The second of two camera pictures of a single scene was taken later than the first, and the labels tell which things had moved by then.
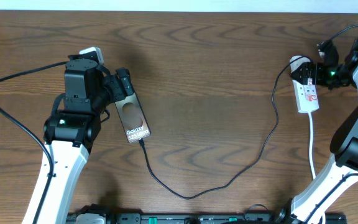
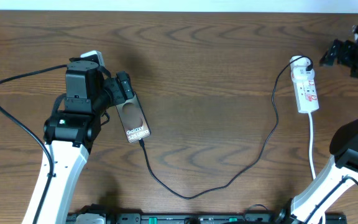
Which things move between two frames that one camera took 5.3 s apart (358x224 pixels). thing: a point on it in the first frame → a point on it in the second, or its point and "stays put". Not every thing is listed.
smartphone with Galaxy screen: (132, 118) stays put
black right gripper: (317, 68) → (347, 46)
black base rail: (263, 218) stays put
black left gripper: (120, 91) stays put
